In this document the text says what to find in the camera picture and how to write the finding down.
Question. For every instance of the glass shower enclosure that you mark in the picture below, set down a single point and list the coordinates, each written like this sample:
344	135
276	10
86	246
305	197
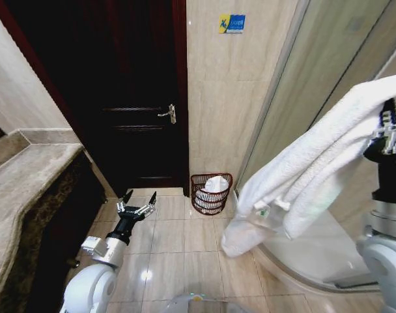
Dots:
302	65

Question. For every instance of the beige marble countertop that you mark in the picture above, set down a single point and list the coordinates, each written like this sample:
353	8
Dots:
19	186

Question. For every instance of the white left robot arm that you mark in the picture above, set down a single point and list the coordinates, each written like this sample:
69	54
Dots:
93	280

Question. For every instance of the large white towel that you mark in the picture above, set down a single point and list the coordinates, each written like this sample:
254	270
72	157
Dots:
315	169

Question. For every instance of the white towel in hamper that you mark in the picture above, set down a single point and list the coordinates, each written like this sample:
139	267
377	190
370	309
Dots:
215	187

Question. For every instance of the dark wooden door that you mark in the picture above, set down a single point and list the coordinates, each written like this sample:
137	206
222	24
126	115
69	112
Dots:
120	81

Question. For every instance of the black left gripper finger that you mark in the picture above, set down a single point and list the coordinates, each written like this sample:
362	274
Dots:
148	204
125	200

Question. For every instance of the blue yellow wall sticker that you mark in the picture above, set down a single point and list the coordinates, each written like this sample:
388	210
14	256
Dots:
232	23

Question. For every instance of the white shower base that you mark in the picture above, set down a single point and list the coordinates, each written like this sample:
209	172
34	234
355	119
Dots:
315	261

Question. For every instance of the dark marble vanity cabinet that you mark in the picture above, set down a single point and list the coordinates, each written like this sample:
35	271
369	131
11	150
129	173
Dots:
54	228

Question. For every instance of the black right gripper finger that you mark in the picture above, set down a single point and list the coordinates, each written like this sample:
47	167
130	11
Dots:
393	111
390	138

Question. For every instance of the white robot front shell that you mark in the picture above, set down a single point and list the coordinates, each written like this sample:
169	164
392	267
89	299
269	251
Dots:
201	303

